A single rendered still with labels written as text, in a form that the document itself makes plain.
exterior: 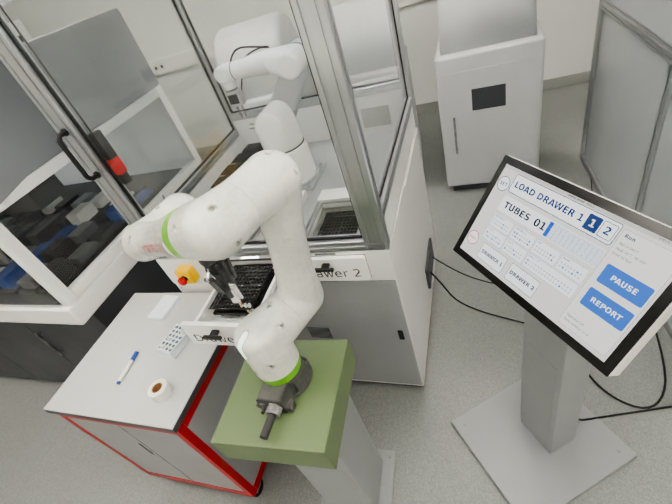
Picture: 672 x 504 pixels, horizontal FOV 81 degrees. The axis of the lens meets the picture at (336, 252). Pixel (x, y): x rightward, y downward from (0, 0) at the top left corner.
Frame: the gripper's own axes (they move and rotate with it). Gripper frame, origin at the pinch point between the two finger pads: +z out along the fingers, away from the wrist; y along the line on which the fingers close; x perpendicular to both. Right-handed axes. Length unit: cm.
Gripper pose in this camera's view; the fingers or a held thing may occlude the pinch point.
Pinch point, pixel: (234, 293)
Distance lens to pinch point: 138.3
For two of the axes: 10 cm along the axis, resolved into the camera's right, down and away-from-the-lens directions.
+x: 9.3, -0.4, -3.6
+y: -2.4, 6.8, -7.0
